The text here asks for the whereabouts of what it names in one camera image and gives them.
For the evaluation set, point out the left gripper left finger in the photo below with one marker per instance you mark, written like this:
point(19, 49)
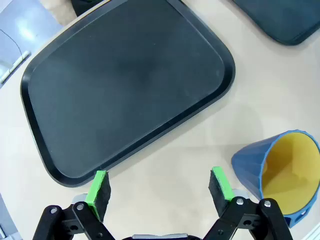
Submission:
point(75, 225)

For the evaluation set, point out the blue mug yellow inside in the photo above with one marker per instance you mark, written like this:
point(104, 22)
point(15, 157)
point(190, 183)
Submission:
point(250, 162)

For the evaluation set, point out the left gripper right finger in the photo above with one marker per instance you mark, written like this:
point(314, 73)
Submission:
point(250, 220)

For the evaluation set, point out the large black plastic tray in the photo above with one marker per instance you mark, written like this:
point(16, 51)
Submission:
point(282, 17)
point(125, 87)

